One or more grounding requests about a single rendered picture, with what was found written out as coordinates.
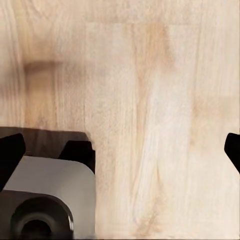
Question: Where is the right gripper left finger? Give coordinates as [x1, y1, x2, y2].
[0, 133, 26, 193]

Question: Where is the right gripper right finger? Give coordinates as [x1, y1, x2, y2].
[224, 132, 240, 173]

